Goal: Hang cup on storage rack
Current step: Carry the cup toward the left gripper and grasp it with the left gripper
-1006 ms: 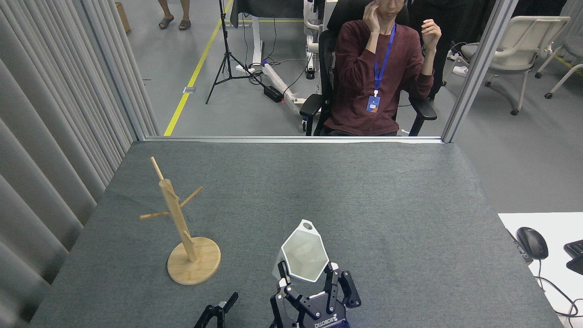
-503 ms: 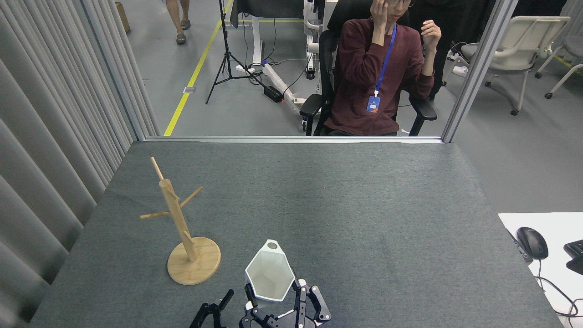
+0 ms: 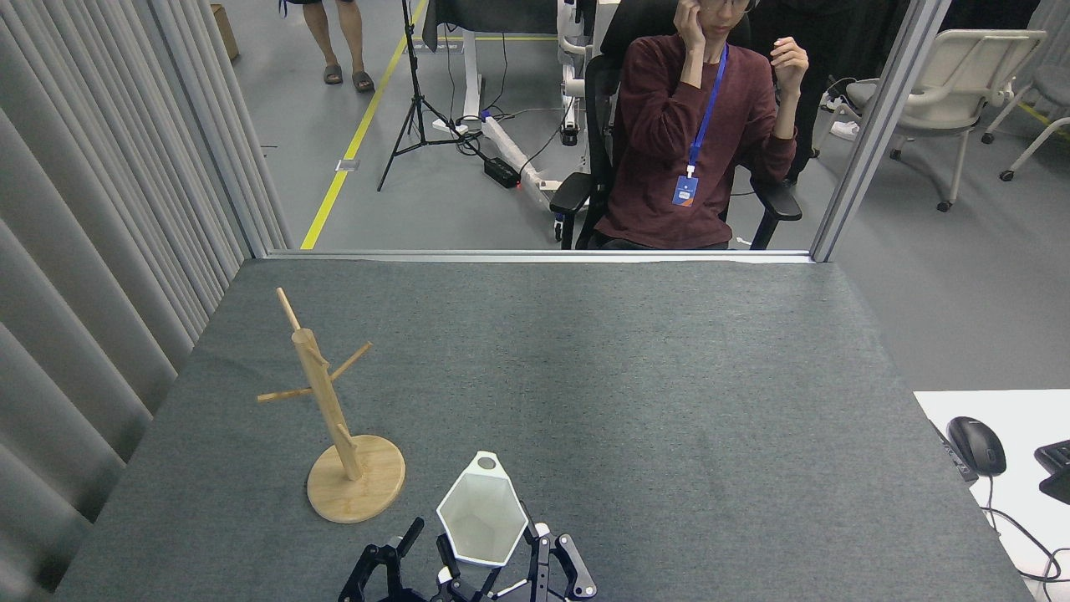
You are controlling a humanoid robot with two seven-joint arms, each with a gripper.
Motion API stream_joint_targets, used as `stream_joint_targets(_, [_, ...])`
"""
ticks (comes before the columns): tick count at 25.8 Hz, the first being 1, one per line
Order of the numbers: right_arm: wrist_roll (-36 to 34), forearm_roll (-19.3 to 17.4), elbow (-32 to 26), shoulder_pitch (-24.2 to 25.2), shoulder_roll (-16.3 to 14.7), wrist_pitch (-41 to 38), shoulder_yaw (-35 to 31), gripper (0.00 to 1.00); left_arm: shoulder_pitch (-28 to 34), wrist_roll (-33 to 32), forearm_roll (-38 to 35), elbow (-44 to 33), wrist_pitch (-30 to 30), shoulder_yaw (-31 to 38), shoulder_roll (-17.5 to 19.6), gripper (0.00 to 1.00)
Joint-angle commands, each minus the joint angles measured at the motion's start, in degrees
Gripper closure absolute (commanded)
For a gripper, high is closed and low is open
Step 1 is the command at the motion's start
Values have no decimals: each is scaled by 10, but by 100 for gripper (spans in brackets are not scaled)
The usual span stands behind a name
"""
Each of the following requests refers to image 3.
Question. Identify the seated person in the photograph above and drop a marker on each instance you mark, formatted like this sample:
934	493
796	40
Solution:
660	125

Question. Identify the white faceted cup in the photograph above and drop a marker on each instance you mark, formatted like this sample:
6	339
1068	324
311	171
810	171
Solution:
481	514

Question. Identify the black computer mouse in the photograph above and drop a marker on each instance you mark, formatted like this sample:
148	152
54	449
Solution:
976	445

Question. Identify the white power strip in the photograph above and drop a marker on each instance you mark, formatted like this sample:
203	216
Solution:
843	130

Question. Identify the blue id badge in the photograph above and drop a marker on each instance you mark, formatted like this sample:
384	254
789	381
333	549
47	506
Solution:
685	191

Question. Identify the standing person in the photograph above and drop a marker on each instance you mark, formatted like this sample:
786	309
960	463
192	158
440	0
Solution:
351	33

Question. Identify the seated person's right hand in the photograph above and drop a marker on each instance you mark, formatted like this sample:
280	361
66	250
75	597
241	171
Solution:
690	23

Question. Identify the white side desk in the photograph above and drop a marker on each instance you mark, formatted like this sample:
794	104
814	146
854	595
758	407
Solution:
1028	418

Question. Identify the black tripod stand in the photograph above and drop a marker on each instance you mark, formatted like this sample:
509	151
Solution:
411	50

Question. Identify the grey curtain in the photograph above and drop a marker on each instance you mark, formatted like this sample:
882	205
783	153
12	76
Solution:
67	209

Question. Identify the white long floor bar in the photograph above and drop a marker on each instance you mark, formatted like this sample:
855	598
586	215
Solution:
514	150

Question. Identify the silver table edge rail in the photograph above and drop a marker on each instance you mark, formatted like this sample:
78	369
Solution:
460	255

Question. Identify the silver floor plate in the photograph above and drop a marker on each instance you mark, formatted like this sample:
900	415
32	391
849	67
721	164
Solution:
347	165

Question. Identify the small black desk device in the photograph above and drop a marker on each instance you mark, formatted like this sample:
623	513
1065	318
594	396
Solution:
955	460

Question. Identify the white stand on wheels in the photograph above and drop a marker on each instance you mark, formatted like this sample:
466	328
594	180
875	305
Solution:
573	84

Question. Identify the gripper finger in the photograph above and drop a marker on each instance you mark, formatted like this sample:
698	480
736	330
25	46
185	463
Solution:
542	560
445	556
410	535
374	553

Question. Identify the black office chair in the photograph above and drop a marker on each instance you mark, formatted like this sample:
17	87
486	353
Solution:
595	100

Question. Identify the silver post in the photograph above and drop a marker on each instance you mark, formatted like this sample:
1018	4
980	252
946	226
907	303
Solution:
878	117

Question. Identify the white office chair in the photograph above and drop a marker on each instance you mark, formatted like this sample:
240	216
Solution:
1055	84
961	75

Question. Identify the cardboard box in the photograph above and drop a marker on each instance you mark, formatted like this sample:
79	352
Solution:
224	32

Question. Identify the black keyboard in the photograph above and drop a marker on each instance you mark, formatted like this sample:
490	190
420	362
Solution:
1055	472

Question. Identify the white desk with dark cloth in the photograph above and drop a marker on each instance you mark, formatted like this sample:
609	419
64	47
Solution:
472	75

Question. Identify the wooden cup rack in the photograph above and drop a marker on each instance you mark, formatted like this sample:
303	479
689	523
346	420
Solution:
355	485

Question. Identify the seated person's left hand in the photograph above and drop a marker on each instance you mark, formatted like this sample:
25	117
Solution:
790	60

